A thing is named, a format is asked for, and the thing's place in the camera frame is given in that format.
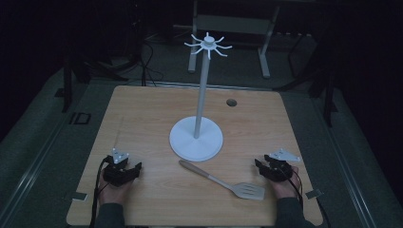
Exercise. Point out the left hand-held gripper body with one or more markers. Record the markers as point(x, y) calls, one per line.
point(118, 175)

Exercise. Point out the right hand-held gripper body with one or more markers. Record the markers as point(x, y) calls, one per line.
point(278, 171)

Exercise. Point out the white hook rack stand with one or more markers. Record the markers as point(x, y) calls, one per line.
point(197, 136)

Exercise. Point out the person's left hand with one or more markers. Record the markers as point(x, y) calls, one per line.
point(114, 193)

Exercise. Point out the person's right hand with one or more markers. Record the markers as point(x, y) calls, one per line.
point(285, 188)

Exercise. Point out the grey tape piece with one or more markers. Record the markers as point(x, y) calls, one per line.
point(314, 193)
point(79, 196)

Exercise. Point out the dark round table grommet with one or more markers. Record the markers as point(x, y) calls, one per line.
point(231, 102)

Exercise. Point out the black metal stand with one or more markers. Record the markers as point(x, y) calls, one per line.
point(68, 85)
point(329, 95)

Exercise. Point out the white metal desk frame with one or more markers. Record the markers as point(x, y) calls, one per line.
point(234, 25)

